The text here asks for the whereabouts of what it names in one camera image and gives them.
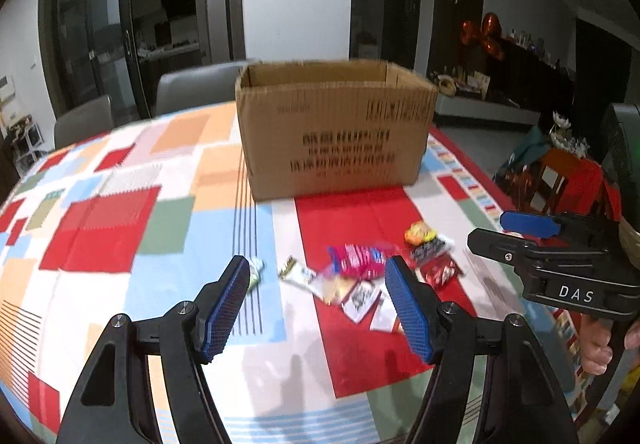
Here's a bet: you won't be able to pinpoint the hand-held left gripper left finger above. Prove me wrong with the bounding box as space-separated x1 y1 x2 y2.
57 254 251 444

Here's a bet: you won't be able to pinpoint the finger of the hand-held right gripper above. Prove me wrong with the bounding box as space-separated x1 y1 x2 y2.
499 210 621 252
466 227 553 276

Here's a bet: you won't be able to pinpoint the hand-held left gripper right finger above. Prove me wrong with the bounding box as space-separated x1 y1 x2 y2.
384 255 581 444

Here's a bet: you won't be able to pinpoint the plain white snack packet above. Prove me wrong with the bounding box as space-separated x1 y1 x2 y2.
370 297 401 332

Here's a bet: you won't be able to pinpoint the white black snack packet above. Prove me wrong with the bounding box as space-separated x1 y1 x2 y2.
341 280 383 324

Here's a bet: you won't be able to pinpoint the red snack packet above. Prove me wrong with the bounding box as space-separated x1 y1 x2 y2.
417 257 461 287

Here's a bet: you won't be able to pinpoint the dark blue snack packet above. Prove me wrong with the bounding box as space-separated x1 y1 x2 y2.
410 237 453 262

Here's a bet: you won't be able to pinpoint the pink snack packet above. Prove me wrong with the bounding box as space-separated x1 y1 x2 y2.
327 244 388 281

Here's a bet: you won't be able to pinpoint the white green snack packet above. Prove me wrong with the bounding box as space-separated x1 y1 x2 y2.
278 255 316 285

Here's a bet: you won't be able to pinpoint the orange yellow snack packet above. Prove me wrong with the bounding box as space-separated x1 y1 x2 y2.
404 221 438 246

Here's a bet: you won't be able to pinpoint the clear bread packet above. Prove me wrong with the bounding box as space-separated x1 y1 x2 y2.
310 264 358 306

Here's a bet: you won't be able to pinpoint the brown cardboard box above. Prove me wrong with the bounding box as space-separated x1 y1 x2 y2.
235 58 440 202

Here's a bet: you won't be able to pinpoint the person's right hand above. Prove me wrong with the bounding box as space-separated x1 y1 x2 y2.
580 315 640 377

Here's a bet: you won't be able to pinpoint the red wooden chair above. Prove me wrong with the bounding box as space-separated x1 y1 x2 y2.
494 144 621 225

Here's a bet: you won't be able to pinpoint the green cloth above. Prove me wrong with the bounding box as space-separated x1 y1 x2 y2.
505 125 551 171

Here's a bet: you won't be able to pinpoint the white ornament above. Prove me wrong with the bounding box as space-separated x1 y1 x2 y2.
549 111 590 159

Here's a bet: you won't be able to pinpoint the black rounded object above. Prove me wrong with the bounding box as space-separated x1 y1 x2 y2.
600 103 640 225

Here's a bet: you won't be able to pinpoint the low white cabinet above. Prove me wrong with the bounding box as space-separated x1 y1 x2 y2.
432 84 542 127

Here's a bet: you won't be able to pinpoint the colourful patchwork tablecloth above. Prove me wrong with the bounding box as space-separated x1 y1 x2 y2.
0 99 591 444

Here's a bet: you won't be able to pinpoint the orange foil balloons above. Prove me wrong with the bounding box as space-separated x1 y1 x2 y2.
460 12 506 60

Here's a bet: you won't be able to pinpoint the grey upholstered chair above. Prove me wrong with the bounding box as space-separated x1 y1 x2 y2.
53 94 115 150
155 59 261 117

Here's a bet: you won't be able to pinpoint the dark room door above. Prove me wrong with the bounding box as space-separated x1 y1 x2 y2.
385 0 425 70

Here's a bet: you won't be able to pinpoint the small storage shelf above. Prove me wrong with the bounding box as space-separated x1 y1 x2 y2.
4 114 45 176

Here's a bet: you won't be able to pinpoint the dark sliding glass door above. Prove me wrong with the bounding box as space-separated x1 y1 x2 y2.
40 0 241 125

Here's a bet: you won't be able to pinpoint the dark wall sideboard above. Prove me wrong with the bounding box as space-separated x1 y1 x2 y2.
487 37 576 111

